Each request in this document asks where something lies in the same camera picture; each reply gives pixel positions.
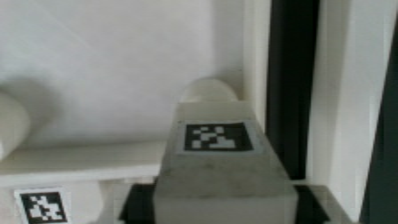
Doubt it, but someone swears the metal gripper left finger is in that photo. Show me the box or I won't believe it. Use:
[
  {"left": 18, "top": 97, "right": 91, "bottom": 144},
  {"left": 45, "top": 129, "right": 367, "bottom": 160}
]
[{"left": 120, "top": 184, "right": 155, "bottom": 224}]

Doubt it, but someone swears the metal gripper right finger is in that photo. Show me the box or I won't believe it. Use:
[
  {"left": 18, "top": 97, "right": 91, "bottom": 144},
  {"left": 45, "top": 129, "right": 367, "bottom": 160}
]
[{"left": 295, "top": 184, "right": 356, "bottom": 224}]

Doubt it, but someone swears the white square tabletop part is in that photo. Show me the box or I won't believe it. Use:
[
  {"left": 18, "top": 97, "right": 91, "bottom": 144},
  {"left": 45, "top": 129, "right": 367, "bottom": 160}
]
[{"left": 0, "top": 0, "right": 272, "bottom": 186}]

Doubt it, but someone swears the white leg with tag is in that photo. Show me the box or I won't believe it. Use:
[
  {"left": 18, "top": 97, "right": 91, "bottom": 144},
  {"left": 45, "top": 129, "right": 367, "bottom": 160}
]
[{"left": 153, "top": 79, "right": 299, "bottom": 224}]

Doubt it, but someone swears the white obstacle fence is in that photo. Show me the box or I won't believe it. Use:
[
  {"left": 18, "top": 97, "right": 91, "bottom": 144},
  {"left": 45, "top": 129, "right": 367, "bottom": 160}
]
[{"left": 308, "top": 0, "right": 398, "bottom": 221}]

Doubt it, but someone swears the white leg front centre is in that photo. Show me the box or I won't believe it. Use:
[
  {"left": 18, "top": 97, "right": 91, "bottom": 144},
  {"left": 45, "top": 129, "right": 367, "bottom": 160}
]
[{"left": 0, "top": 179, "right": 130, "bottom": 224}]

